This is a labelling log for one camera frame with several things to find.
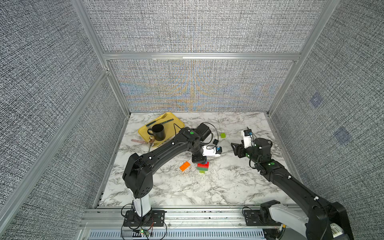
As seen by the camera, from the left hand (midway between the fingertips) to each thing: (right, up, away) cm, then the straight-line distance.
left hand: (205, 157), depth 80 cm
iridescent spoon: (-34, +8, +21) cm, 41 cm away
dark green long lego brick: (-2, -9, +10) cm, 14 cm away
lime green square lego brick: (-1, -11, +10) cm, 15 cm away
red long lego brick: (0, -5, +2) cm, 5 cm away
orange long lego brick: (-12, -8, +12) cm, 19 cm away
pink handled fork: (-48, +7, +24) cm, 54 cm away
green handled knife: (-26, +21, +34) cm, 47 cm away
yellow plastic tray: (-22, +17, +34) cm, 44 cm away
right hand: (+18, +10, +3) cm, 21 cm away
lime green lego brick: (+15, +10, +27) cm, 32 cm away
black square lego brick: (+9, +6, +22) cm, 24 cm away
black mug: (-29, +13, +18) cm, 37 cm away
